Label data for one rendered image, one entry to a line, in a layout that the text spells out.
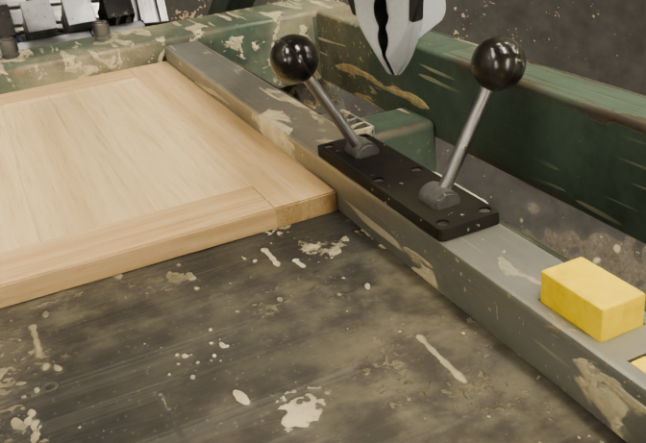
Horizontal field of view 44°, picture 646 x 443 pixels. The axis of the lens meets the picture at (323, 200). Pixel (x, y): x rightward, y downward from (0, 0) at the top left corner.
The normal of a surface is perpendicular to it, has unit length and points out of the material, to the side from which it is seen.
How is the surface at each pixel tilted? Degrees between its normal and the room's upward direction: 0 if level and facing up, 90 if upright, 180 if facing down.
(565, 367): 90
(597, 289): 55
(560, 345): 90
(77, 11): 0
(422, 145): 35
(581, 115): 90
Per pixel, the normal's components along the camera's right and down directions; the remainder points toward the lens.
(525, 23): 0.29, -0.25
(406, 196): -0.10, -0.90
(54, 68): 0.42, 0.34
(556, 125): -0.90, 0.25
